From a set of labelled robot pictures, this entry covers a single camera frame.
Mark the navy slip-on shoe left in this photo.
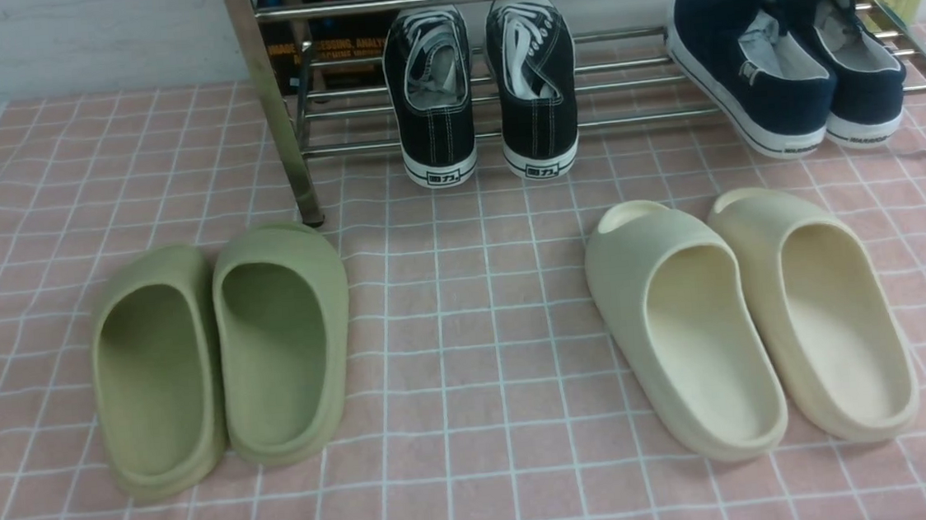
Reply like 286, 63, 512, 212
665, 0, 836, 160

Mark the navy slip-on shoe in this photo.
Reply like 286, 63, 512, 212
775, 0, 906, 149
665, 0, 836, 160

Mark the green right foam slipper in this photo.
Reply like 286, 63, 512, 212
212, 222, 350, 467

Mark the pink grid tablecloth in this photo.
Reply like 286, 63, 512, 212
0, 84, 926, 520

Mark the black canvas sneaker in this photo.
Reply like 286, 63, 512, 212
483, 0, 580, 182
381, 6, 478, 190

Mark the cream foam slipper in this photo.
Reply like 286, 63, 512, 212
708, 187, 920, 443
584, 200, 788, 462

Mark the cream left foam slipper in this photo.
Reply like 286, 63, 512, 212
584, 200, 788, 462

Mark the steel shoe rack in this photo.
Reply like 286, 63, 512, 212
217, 0, 926, 233

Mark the navy slip-on shoe right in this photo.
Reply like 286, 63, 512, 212
775, 0, 906, 149

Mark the black orange printed box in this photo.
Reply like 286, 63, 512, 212
260, 0, 398, 97

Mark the green left foam slipper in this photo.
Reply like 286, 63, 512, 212
90, 244, 228, 503

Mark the green foam slipper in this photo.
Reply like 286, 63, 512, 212
212, 222, 350, 467
90, 244, 228, 503

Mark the cream right foam slipper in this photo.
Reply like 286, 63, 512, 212
708, 187, 920, 443

